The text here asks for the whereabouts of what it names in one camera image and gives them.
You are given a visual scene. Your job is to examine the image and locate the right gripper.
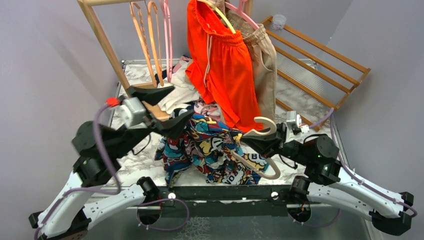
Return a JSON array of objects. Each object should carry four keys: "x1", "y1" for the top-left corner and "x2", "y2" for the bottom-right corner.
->
[{"x1": 239, "y1": 121, "x2": 312, "y2": 166}]

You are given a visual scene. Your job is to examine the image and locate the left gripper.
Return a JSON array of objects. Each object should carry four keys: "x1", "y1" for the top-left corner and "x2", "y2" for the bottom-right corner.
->
[{"x1": 111, "y1": 86, "x2": 196, "y2": 159}]

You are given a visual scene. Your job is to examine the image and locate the cream hanger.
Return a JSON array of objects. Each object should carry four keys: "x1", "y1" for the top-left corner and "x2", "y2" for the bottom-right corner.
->
[{"x1": 230, "y1": 116, "x2": 281, "y2": 180}]

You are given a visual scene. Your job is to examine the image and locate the comic print shorts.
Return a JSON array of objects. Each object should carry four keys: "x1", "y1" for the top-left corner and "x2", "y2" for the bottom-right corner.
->
[{"x1": 154, "y1": 113, "x2": 269, "y2": 188}]

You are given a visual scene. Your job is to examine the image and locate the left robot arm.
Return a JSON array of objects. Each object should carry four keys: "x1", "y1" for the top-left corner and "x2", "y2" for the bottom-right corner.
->
[{"x1": 28, "y1": 86, "x2": 194, "y2": 240}]

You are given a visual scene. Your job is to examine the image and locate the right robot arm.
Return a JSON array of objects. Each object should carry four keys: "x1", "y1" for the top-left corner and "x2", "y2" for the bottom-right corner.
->
[{"x1": 241, "y1": 123, "x2": 417, "y2": 236}]

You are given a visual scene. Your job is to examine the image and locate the orange shorts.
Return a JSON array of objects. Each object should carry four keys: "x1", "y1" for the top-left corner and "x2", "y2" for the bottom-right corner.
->
[{"x1": 186, "y1": 0, "x2": 263, "y2": 132}]

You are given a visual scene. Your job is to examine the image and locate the pink hanger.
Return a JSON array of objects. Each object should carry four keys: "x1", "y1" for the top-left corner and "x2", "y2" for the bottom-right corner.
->
[
  {"x1": 224, "y1": 0, "x2": 259, "y2": 30},
  {"x1": 159, "y1": 0, "x2": 173, "y2": 83}
]

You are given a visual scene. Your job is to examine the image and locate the beige shorts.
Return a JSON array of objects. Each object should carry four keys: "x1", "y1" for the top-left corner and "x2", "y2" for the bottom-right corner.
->
[{"x1": 214, "y1": 0, "x2": 278, "y2": 120}]

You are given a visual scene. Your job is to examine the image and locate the orange hanger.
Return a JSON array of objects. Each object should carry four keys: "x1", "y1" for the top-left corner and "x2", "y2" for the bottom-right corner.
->
[{"x1": 129, "y1": 0, "x2": 164, "y2": 88}]

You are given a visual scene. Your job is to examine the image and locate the yellow hanger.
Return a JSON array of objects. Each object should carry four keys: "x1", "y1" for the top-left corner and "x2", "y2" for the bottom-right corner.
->
[{"x1": 198, "y1": 0, "x2": 236, "y2": 34}]

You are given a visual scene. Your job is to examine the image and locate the pink hanger right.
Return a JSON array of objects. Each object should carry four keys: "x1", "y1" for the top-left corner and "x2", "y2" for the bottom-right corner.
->
[{"x1": 224, "y1": 0, "x2": 259, "y2": 30}]

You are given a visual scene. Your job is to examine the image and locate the pink white navy garment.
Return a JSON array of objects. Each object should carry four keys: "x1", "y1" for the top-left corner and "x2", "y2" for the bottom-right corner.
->
[{"x1": 157, "y1": 56, "x2": 225, "y2": 123}]

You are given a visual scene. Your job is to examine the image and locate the wooden slatted shelf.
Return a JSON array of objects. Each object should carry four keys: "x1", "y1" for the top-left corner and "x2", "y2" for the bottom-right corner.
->
[{"x1": 262, "y1": 16, "x2": 371, "y2": 130}]

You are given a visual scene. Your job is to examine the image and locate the clear plastic cup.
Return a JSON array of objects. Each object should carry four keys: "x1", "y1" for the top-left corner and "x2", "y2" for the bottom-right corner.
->
[{"x1": 270, "y1": 14, "x2": 287, "y2": 31}]

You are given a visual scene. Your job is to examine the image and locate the wooden clothes rack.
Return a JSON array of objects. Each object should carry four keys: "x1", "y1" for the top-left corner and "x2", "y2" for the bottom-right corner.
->
[{"x1": 76, "y1": 0, "x2": 254, "y2": 123}]

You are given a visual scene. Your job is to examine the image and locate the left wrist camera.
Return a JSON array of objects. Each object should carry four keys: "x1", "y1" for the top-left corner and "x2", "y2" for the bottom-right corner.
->
[{"x1": 115, "y1": 97, "x2": 142, "y2": 129}]

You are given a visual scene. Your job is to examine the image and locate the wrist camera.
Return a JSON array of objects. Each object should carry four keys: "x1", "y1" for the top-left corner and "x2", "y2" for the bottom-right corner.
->
[
  {"x1": 285, "y1": 110, "x2": 310, "y2": 141},
  {"x1": 115, "y1": 97, "x2": 142, "y2": 129}
]

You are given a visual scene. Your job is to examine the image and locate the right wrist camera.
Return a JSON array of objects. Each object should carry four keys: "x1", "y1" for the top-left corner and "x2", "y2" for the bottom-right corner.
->
[{"x1": 285, "y1": 110, "x2": 310, "y2": 141}]

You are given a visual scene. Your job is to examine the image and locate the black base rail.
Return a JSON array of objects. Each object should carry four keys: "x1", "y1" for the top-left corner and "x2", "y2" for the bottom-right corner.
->
[{"x1": 125, "y1": 184, "x2": 322, "y2": 220}]

